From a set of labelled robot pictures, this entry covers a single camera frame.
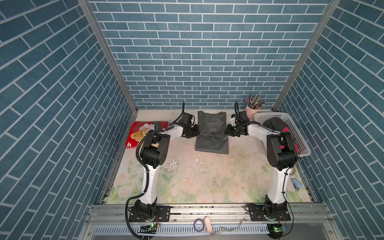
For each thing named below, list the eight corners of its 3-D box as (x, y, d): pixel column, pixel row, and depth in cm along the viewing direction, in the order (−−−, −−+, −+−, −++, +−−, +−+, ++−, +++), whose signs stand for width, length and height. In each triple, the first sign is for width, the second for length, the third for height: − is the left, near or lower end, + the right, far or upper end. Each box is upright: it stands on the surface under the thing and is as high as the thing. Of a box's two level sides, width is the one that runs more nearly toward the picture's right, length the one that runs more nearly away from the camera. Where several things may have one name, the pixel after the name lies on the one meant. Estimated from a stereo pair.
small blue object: (294, 189, 84) (298, 187, 81) (290, 180, 87) (293, 177, 84) (299, 189, 84) (303, 187, 81) (295, 180, 87) (298, 177, 84)
